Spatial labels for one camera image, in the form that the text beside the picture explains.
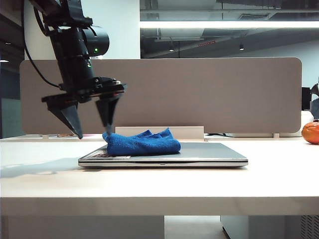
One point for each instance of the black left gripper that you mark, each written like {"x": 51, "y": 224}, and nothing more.
{"x": 99, "y": 87}

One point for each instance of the blue microfibre rag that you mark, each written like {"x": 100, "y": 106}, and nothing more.
{"x": 144, "y": 147}

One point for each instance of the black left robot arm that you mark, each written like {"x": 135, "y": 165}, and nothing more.
{"x": 72, "y": 49}

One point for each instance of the silver closed laptop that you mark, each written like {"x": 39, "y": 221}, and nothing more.
{"x": 211, "y": 154}

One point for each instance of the grey-brown felt desk divider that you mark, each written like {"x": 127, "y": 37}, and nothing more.
{"x": 199, "y": 94}

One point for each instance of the red LED sign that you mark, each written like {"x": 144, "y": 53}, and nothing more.
{"x": 207, "y": 43}

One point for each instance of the long white ceiling light strip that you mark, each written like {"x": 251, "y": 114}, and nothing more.
{"x": 224, "y": 24}

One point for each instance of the black ceiling spotlight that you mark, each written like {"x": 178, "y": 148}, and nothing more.
{"x": 241, "y": 47}

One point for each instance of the black monitor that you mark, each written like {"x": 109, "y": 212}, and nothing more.
{"x": 306, "y": 98}

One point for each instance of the orange tangerine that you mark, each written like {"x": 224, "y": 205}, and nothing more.
{"x": 311, "y": 134}

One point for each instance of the dark grey background object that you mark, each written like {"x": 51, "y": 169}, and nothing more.
{"x": 315, "y": 102}

